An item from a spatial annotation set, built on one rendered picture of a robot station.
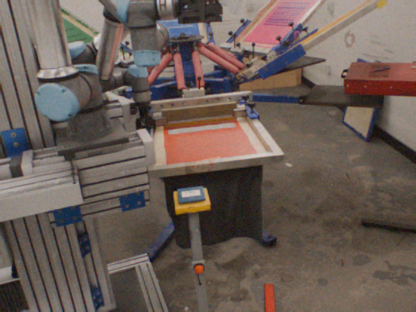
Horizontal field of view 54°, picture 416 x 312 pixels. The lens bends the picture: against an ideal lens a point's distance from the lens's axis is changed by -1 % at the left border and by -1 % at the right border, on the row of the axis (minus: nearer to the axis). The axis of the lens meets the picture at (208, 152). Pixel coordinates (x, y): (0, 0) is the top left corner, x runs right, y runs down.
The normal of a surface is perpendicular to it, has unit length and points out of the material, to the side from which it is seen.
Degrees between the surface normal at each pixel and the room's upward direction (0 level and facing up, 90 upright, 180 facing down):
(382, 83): 91
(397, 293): 0
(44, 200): 90
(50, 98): 98
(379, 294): 0
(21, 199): 90
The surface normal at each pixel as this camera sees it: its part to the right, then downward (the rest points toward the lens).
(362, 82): -0.37, 0.40
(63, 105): -0.11, 0.52
